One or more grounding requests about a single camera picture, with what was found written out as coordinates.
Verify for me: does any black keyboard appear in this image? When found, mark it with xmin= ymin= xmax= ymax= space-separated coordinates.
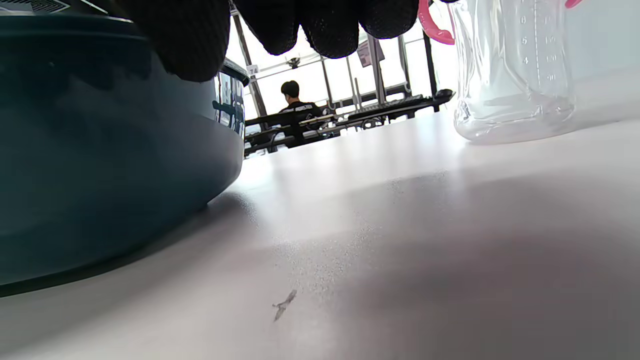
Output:
xmin=357 ymin=94 xmax=427 ymax=115

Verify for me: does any person's right hand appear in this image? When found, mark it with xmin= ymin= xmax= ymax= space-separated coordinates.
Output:
xmin=112 ymin=0 xmax=420 ymax=83

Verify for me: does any baby bottle with pink handles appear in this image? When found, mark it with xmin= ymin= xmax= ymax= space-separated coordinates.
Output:
xmin=417 ymin=0 xmax=583 ymax=146

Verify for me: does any black mesh office chair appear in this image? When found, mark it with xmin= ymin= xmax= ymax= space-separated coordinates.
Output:
xmin=244 ymin=111 xmax=346 ymax=156

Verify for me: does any teal plastic basin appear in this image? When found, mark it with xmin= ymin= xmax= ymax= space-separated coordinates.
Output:
xmin=0 ymin=12 xmax=251 ymax=298

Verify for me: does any hanging sign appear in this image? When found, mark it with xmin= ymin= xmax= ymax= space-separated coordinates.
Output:
xmin=356 ymin=41 xmax=386 ymax=68

